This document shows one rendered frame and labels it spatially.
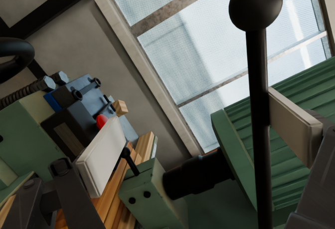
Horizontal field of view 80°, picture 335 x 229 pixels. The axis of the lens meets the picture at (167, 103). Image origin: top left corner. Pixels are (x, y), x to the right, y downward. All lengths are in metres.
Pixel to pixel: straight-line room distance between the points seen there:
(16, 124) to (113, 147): 0.19
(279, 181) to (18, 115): 0.36
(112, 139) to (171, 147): 1.77
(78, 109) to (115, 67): 1.38
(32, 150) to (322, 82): 0.42
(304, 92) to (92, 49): 1.54
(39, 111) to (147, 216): 0.25
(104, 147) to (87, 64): 1.60
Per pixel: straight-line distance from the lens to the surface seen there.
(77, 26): 1.73
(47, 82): 0.36
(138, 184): 0.37
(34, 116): 0.33
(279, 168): 0.31
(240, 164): 0.29
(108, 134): 0.17
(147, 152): 0.60
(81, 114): 0.31
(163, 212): 0.40
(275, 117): 0.17
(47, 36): 1.84
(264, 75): 0.17
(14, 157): 0.38
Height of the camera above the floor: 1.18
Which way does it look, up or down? 12 degrees down
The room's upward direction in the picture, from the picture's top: 63 degrees clockwise
